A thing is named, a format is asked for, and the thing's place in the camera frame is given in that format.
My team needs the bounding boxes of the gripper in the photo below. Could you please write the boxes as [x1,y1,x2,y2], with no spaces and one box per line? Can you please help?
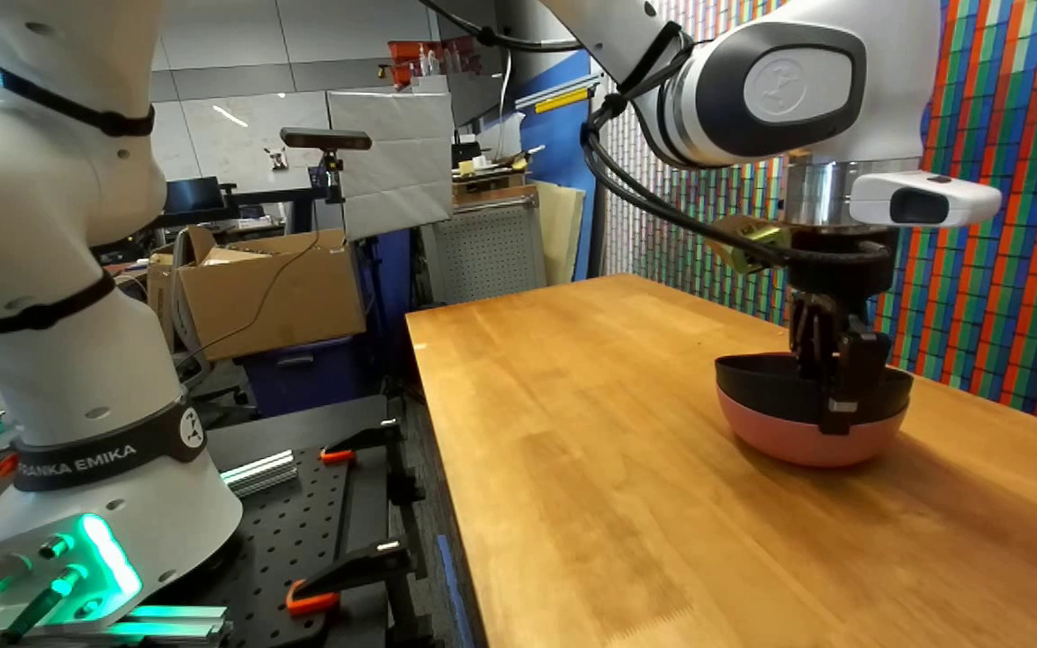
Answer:
[787,227,899,437]

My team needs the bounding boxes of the black bowl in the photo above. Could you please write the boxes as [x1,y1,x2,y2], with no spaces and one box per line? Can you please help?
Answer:
[714,352,915,426]

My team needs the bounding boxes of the pink bowl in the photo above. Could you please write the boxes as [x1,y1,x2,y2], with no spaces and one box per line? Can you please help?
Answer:
[717,387,911,469]

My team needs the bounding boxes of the colourful patterned backdrop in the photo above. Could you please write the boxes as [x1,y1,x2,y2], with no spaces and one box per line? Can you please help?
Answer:
[602,0,1037,436]

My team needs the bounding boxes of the beige boards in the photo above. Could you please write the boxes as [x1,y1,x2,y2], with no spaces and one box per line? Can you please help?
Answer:
[535,180,588,288]

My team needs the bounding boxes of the blue panel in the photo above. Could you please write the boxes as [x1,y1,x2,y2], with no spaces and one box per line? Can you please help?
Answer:
[517,49,607,282]

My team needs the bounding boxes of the grey perforated panel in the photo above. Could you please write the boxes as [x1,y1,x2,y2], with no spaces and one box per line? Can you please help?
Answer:
[419,193,548,306]

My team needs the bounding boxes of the white foam board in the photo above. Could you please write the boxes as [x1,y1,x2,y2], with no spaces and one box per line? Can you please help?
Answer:
[327,88,455,243]

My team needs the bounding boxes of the black and orange clamp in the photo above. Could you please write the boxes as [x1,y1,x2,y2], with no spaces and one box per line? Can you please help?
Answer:
[284,537,418,618]
[319,418,404,466]

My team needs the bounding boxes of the blue storage bin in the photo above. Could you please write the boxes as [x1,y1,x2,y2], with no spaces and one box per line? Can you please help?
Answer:
[239,336,364,418]

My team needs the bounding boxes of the cardboard box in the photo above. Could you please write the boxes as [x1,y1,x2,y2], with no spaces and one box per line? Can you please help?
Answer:
[147,226,368,363]

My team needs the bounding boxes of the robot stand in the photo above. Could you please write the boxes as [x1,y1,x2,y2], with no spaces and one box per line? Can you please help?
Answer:
[0,394,449,648]

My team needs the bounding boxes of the aluminium extrusion bar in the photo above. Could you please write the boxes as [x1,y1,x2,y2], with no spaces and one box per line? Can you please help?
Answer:
[221,449,300,499]

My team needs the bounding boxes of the monitor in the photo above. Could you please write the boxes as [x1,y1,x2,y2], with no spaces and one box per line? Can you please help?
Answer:
[162,176,228,218]

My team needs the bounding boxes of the camera on mount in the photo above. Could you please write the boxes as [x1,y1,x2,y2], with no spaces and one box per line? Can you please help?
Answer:
[279,127,374,206]

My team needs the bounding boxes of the black cable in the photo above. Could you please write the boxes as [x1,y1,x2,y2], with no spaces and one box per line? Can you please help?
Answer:
[175,202,332,372]

